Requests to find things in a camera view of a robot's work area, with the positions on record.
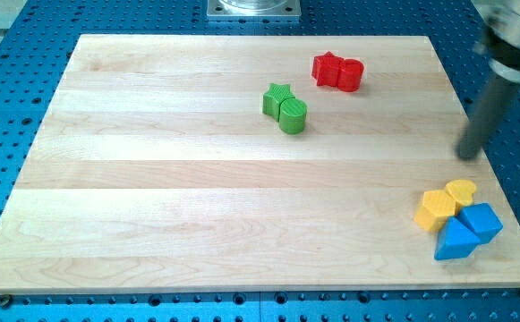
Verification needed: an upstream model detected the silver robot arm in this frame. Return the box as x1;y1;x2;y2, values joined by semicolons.
479;0;520;86

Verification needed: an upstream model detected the yellow hexagon block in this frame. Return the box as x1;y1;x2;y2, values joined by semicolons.
413;190;456;233

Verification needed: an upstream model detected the green cylinder block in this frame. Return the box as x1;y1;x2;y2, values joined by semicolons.
278;98;307;134

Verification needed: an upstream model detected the green star block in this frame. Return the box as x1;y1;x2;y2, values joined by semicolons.
262;83;294;122

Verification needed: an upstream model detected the light wooden board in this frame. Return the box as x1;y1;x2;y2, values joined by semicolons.
0;34;520;294

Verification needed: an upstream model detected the red star block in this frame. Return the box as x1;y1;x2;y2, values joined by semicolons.
311;52;344;87

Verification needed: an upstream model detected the red cylinder block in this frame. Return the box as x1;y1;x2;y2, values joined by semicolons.
337;59;364;92

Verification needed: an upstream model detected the yellow heart block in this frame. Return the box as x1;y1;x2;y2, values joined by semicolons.
445;179;477;214

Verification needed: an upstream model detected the blue triangle block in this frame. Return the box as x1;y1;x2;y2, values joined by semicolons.
434;217;482;260

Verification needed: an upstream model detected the blue cube block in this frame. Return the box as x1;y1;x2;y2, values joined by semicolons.
457;203;503;244

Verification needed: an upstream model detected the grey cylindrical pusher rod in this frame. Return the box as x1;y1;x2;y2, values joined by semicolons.
456;72;520;160

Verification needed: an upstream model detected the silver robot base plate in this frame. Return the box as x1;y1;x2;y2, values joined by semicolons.
205;0;302;21

